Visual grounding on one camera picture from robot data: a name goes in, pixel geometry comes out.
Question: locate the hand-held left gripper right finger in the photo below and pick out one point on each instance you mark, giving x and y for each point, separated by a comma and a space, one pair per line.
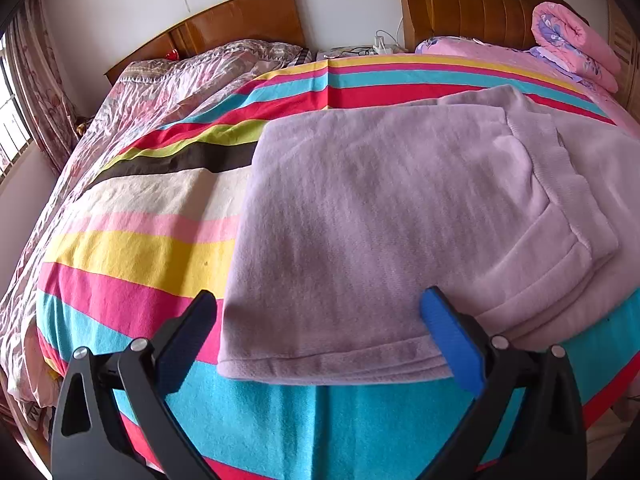
445, 340

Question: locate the purple floral pillow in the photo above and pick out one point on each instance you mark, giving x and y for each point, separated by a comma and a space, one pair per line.
440, 45

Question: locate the window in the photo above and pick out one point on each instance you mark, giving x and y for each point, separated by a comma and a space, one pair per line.
12, 110

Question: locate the ribbed wooden headboard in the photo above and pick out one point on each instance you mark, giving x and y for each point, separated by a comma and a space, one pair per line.
480, 0

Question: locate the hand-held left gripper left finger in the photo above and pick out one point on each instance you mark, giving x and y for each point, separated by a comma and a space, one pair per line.
187, 332

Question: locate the white power strip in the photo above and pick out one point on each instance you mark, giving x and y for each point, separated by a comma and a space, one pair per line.
382, 50

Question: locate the nightstand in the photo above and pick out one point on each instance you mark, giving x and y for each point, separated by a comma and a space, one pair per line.
345, 52

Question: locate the pink floral curtain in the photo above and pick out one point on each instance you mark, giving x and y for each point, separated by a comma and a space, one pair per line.
45, 95

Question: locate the striped blanket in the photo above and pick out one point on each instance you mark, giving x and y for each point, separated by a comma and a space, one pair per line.
140, 240

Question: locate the black glasses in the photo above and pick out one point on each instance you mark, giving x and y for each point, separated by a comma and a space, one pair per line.
357, 52

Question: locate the rolled pink quilt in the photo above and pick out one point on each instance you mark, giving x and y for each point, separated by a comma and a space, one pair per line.
575, 45

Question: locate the flat wooden headboard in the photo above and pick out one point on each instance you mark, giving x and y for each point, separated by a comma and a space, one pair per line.
220, 20

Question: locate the pink bedsheet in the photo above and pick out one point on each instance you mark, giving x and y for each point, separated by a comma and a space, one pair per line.
500, 57

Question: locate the pink floral quilt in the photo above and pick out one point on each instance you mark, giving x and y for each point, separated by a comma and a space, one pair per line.
145, 95

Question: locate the light wooden wardrobe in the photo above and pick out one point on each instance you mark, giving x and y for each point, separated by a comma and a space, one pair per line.
625, 50

